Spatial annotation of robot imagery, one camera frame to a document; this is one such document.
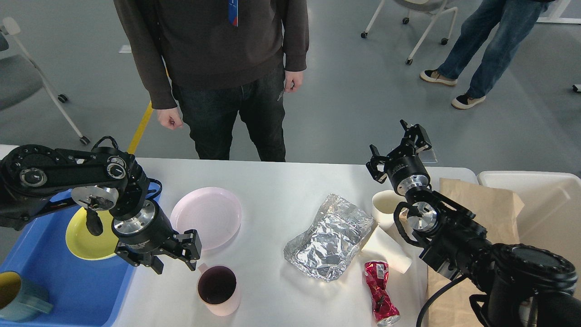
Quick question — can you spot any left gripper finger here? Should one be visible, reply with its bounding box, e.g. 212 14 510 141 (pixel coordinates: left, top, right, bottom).
170 228 202 271
115 247 164 275

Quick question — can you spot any pink mug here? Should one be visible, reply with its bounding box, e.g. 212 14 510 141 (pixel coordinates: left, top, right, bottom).
197 263 241 317

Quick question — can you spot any green mug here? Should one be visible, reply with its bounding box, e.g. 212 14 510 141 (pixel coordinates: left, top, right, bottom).
0 271 54 322

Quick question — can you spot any person in blue jeans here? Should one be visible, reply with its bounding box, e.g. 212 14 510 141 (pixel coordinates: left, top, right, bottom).
419 0 552 110

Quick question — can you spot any white chair top right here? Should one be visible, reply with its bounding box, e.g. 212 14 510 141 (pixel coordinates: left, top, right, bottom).
360 0 459 65

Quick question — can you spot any upright white paper cup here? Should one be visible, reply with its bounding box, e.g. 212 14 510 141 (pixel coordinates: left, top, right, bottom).
371 190 405 231

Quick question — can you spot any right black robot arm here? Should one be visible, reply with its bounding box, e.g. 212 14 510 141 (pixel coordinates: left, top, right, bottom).
366 120 581 327

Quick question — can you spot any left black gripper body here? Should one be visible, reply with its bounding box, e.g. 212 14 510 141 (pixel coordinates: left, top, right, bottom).
111 199 176 259

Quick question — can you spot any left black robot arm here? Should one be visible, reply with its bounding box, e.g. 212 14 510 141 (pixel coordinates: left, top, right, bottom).
0 136 202 274

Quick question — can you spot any brown paper bag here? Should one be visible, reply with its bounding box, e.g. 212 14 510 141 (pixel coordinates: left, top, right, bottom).
423 178 524 327

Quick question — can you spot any crushed red can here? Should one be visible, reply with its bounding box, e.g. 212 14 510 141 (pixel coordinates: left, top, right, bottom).
364 261 400 327

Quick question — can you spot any grey chair left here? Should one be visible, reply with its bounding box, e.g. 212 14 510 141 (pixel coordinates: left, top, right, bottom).
0 17 90 145

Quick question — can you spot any blue plastic tray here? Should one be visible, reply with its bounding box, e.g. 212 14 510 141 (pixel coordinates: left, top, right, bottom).
1 206 137 327

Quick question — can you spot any person in dark clothes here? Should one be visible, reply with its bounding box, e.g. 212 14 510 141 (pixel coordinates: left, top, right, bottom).
113 0 309 162

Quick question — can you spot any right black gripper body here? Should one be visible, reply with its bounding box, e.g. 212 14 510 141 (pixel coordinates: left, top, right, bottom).
384 155 430 195

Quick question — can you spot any yellow plate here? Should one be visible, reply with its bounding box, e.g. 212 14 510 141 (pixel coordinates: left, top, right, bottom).
65 208 118 261

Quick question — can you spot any pink plate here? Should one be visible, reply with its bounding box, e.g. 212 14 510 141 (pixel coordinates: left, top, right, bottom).
170 188 242 251

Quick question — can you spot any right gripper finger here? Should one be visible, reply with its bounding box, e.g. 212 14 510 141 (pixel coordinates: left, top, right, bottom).
366 144 389 184
399 119 433 157

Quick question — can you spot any lying white paper cup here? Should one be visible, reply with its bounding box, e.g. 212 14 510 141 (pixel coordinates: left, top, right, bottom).
361 225 412 274

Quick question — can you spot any white paper on floor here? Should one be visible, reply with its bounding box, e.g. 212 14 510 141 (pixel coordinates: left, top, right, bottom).
118 44 132 54

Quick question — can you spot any crumpled aluminium foil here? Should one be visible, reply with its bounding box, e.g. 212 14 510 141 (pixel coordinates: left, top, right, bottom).
283 194 375 282

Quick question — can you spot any white table frame corner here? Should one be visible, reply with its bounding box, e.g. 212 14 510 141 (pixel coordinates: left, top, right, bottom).
536 0 581 25

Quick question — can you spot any white plastic bin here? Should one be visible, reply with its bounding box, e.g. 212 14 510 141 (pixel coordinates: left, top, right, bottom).
478 170 581 274

